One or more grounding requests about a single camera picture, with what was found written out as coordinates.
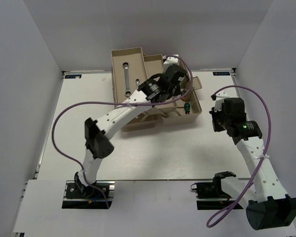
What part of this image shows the blue label sticker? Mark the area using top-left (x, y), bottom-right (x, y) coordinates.
top-left (213, 72), bottom-right (230, 76)
top-left (65, 75), bottom-right (82, 79)

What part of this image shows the large silver ratchet wrench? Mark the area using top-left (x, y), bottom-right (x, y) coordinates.
top-left (122, 62), bottom-right (131, 97)

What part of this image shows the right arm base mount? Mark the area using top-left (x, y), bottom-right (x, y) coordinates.
top-left (190, 171), bottom-right (243, 210)

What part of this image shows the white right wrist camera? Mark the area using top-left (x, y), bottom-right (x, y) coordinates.
top-left (211, 90), bottom-right (229, 112)

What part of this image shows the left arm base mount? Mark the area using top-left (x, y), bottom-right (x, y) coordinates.
top-left (62, 181), bottom-right (115, 209)

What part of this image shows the beige cantilever toolbox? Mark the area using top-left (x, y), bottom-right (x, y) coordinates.
top-left (111, 47), bottom-right (202, 132)

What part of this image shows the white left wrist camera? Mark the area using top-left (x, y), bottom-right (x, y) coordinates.
top-left (163, 54), bottom-right (180, 72)

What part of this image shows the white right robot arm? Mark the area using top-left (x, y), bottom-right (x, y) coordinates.
top-left (210, 94), bottom-right (296, 230)

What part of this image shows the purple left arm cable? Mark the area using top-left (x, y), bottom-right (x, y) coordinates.
top-left (51, 53), bottom-right (193, 208)

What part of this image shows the blue label sticker left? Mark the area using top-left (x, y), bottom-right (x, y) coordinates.
top-left (65, 75), bottom-right (82, 79)

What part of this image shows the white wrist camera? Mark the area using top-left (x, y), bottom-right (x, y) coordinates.
top-left (163, 54), bottom-right (180, 72)
top-left (211, 90), bottom-right (229, 112)

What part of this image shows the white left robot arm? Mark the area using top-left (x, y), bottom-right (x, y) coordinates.
top-left (74, 64), bottom-right (187, 198)

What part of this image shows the small silver ratchet wrench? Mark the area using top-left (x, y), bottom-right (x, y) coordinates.
top-left (135, 79), bottom-right (140, 88)

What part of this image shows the blue label sticker right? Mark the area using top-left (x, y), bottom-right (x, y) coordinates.
top-left (213, 72), bottom-right (230, 76)

